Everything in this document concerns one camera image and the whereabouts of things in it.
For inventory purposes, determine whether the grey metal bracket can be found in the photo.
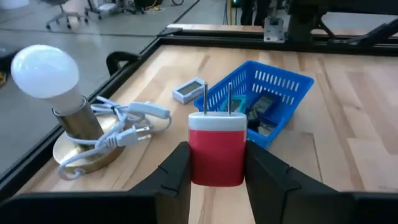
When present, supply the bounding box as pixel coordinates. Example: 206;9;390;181
263;17;285;43

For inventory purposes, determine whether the black table clamp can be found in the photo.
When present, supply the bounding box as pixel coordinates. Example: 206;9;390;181
106;51;141;77

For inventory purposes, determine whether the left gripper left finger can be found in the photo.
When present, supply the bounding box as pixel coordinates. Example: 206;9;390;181
130;141;193;224

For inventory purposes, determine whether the white display meter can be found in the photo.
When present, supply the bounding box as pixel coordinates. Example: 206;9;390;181
172;77;206;105

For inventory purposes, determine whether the red wall charger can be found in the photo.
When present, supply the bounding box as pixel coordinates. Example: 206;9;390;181
187;82;249;188

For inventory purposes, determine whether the white lamp cord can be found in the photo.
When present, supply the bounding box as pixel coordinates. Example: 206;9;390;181
57;95;173;182

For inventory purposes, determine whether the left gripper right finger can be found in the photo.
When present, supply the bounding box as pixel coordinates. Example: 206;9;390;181
244;139;356;224

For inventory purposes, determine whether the black aluminium table frame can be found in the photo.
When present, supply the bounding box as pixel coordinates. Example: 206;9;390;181
0;26;398;203

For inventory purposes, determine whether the teal display meter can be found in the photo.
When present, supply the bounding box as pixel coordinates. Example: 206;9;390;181
220;95;248;114

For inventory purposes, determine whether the grey office chair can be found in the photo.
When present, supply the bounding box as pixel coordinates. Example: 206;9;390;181
45;0;90;31

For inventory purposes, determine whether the brass lamp base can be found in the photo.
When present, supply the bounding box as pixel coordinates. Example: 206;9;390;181
52;95;127;175

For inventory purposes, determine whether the black display meter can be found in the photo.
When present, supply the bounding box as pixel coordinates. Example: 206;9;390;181
248;118;277;138
248;91;282;121

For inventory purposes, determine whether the white light bulb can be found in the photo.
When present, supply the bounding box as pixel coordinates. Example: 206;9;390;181
11;44;87;115

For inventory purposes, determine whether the blue plastic basket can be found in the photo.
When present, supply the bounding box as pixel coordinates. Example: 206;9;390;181
193;60;315;150

